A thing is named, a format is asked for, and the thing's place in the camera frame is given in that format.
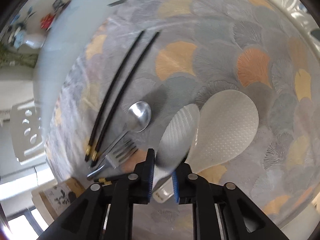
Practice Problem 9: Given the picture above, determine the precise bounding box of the ribbed white rice paddle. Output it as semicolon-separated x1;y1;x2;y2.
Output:
152;103;200;204

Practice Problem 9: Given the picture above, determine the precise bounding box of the silver metal spoon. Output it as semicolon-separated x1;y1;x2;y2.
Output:
97;101;151;157

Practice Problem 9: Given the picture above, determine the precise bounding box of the dotted white rice paddle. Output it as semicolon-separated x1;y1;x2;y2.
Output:
186;89;259;173

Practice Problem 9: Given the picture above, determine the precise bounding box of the silver metal fork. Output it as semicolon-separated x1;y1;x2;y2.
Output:
87;139;138;180

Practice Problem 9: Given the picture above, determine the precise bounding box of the white plastic chair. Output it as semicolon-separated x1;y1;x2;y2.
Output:
10;99;45;165

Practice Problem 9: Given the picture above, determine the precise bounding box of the leaf pattern placemat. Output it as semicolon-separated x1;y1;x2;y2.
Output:
46;0;319;226

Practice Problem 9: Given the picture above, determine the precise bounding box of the white vase with flowers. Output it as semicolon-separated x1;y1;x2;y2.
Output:
0;6;47;68

